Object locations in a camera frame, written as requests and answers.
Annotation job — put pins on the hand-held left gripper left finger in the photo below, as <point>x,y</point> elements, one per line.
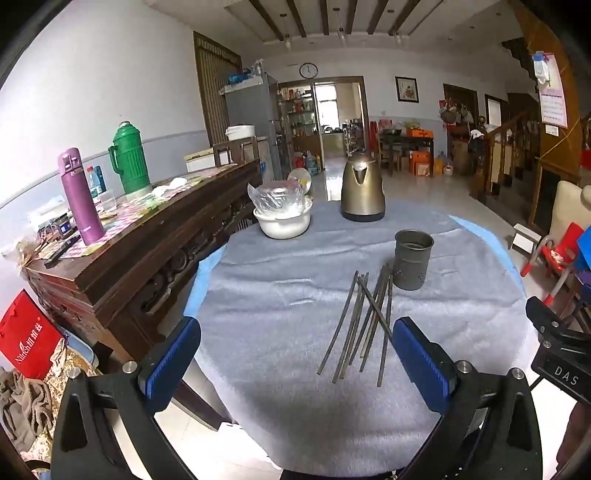
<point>171,357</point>

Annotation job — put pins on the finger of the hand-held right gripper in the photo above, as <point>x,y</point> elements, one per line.
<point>554,327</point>

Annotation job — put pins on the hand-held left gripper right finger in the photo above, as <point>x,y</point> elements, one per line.
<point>420,364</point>

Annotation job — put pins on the pile of dark chopsticks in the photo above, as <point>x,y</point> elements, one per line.
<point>369,304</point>

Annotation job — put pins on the grey metal utensil holder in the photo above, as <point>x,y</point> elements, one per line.
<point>413,263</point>

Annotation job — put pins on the person's right forearm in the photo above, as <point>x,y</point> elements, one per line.
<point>577,438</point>

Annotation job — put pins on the red child chair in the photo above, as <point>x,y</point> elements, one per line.
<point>561,251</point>

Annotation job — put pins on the blue under cloth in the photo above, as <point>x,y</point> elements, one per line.
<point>198,286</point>

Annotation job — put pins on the carved wooden sideboard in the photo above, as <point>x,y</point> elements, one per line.
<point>138,277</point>

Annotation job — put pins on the white step stool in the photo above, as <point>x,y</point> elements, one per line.
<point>526,233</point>

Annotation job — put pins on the cream upholstered chair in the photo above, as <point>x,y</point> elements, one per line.
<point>568,207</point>

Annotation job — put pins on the grey tablecloth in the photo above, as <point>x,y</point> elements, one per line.
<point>286,314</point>

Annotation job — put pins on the red paper bag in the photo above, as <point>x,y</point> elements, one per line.
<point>27,341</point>

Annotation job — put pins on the patterned sideboard mat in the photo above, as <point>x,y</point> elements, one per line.
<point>134,207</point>

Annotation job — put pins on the brown crumpled cloth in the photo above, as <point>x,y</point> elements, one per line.
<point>23,406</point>

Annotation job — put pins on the clear plastic cup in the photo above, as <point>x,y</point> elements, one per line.
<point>108,205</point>

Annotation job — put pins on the small glass jar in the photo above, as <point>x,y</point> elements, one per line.
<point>62,226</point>

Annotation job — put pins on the white bowl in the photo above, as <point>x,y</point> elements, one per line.
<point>281,226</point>

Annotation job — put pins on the purple thermos bottle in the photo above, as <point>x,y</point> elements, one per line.
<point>81,198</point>

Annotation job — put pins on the bronze electric kettle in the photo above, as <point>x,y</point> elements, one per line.
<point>362,189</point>

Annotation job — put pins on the blue label water bottle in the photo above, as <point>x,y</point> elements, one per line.
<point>94,182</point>

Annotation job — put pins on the clear plastic bag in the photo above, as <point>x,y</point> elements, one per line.
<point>277,196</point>

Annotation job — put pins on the wooden staircase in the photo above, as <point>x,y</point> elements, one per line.
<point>503,138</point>

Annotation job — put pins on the white chest freezer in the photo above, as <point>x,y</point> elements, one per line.
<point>198,161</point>

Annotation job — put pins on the green thermos jug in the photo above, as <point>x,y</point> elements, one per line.
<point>131,161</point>

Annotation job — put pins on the orange carton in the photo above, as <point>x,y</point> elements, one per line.
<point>421,164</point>

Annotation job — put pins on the blue print white freezer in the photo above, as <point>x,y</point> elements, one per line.
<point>267,161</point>

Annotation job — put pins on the dark wooden side table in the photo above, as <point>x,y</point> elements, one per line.
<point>406,142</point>

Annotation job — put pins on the blue water jug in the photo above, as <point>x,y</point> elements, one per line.
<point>313,165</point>

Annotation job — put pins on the wooden chair with panel back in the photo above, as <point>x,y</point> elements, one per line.
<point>235,141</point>

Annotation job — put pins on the white rice cooker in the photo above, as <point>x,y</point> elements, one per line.
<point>240,133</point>

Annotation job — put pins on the grey refrigerator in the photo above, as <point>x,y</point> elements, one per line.
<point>249,110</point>

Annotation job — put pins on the white hanging plastic bag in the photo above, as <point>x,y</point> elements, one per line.
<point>540,67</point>

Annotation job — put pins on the brown wooden door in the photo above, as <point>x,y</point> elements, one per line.
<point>212,92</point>

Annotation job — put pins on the glass display shelf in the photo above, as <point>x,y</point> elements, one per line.
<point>298,120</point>

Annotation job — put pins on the pendant ceiling lamp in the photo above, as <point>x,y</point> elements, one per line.
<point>287,40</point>
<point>398,34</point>
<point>342,34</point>

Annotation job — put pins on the pink wall calendar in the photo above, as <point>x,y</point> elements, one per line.
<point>554,106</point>

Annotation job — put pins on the framed wall picture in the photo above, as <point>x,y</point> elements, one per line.
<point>407,89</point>

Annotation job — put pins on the round wall clock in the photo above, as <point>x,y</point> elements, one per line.
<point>309,70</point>

